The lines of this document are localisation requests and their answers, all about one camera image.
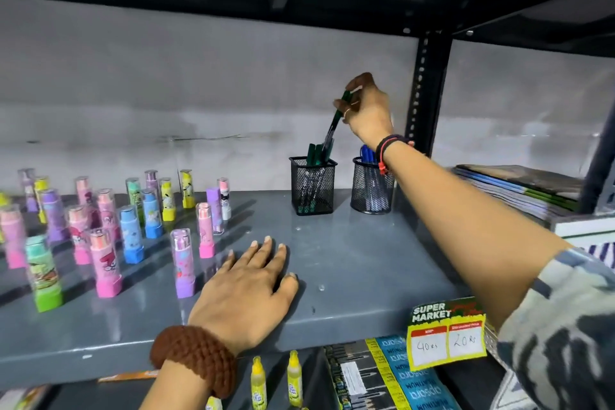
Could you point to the yellow glue bottle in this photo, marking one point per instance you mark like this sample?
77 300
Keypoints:
258 383
294 378
214 404

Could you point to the camouflage sleeve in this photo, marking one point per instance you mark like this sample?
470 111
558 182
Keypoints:
562 333

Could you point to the black mesh pen holder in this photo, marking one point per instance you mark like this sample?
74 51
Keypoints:
313 188
371 188

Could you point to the person's left hand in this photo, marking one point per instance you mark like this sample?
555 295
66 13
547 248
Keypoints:
240 301

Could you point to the person's right hand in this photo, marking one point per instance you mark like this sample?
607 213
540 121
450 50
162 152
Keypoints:
372 114

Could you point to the white box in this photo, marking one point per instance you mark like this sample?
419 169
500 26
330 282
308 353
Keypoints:
584 227

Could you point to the black slotted rack post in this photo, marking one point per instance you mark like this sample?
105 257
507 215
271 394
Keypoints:
426 92

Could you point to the stack of notebooks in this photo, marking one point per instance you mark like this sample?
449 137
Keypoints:
528 188

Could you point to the blue and black pencil box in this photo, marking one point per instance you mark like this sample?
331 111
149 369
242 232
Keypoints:
384 376

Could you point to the yellow price tag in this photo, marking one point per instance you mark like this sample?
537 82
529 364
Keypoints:
447 335

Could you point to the person's left little finger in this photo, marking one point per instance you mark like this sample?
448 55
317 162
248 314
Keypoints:
227 264

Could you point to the person's left forearm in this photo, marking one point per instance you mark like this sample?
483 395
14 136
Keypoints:
175 388

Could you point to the bunch of blue pens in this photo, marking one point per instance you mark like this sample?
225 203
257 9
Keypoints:
367 154

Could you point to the orange pencil packet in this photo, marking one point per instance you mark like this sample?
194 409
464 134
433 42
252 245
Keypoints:
127 376

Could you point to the person's right forearm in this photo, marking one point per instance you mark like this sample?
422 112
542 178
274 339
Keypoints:
471 227

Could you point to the person's left middle finger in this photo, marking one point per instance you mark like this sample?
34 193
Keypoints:
263 253

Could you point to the person's right fingers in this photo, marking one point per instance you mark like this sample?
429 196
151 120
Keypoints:
358 87

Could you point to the grey metal shelf board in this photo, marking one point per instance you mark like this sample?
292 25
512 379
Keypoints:
346 260

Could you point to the bunch of green pens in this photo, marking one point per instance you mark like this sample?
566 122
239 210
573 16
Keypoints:
312 155

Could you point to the person's left thumb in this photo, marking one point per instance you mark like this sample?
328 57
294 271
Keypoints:
288 287

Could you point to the green pen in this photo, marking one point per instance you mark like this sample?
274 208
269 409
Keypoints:
333 128

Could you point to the group of colourful stick erasers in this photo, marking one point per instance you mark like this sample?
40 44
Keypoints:
103 236

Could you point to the brown knitted scrunchie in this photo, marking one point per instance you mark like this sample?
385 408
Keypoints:
197 357

